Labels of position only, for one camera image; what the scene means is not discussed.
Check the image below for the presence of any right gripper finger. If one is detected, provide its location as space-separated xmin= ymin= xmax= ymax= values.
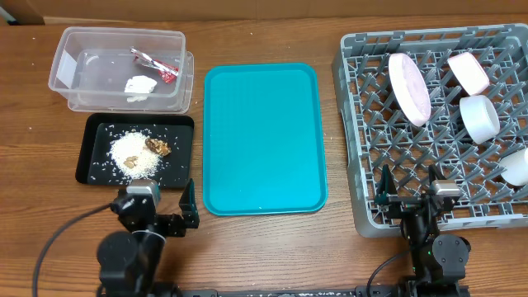
xmin=427 ymin=164 xmax=444 ymax=184
xmin=375 ymin=164 xmax=398 ymax=205

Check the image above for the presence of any black tray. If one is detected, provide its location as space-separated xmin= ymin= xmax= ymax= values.
xmin=75 ymin=113 xmax=194 ymax=189

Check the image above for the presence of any clear plastic bin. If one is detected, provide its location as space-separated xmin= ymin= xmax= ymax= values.
xmin=48 ymin=26 xmax=194 ymax=114

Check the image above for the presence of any white tissue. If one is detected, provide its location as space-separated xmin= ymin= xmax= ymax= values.
xmin=125 ymin=75 xmax=158 ymax=102

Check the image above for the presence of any spilled rice pile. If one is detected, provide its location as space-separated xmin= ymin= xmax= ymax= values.
xmin=109 ymin=132 xmax=161 ymax=180

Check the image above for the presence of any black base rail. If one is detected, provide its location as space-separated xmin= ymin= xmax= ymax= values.
xmin=98 ymin=280 xmax=471 ymax=297

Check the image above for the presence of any grey dishwasher rack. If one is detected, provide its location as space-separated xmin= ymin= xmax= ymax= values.
xmin=332 ymin=24 xmax=527 ymax=238

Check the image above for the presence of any white cup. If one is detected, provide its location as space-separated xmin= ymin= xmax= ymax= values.
xmin=499 ymin=148 xmax=528 ymax=186

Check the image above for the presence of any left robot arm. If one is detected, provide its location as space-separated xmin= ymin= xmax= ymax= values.
xmin=97 ymin=179 xmax=200 ymax=296

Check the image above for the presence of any red silver wrapper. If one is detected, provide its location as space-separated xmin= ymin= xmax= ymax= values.
xmin=130 ymin=47 xmax=179 ymax=83

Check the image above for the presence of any teal plastic tray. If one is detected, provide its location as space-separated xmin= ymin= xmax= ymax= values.
xmin=203 ymin=63 xmax=328 ymax=216

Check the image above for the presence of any pink bowl with crumbs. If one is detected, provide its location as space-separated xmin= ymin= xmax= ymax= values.
xmin=447 ymin=52 xmax=490 ymax=96

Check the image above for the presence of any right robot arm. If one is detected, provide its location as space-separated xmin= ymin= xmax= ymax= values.
xmin=365 ymin=165 xmax=471 ymax=296

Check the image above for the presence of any brown food scrap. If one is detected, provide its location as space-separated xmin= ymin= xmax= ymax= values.
xmin=145 ymin=138 xmax=172 ymax=157

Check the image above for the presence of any grey-blue bowl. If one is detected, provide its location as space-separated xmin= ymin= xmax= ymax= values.
xmin=460 ymin=95 xmax=500 ymax=144

